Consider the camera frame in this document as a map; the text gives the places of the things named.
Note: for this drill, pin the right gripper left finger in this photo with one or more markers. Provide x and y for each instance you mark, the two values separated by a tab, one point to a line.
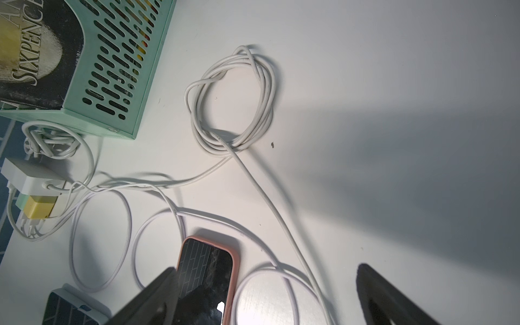
156	304

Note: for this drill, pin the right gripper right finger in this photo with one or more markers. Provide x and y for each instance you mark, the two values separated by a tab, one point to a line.
382	303

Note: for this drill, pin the phone with pink case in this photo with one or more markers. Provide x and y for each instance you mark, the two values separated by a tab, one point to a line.
207	279

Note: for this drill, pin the phone with light blue case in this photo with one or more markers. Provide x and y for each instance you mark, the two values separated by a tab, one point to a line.
68	305

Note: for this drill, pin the yellow charger plug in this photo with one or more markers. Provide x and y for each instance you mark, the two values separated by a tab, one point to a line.
39	207

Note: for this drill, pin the green charger plug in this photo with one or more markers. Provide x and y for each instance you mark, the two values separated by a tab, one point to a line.
25	202

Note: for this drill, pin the mint green perforated basket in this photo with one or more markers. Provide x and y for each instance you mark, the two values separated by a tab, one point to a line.
123	41

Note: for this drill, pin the Moon and Sixpence book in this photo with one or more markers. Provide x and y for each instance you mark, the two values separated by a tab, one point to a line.
41	42

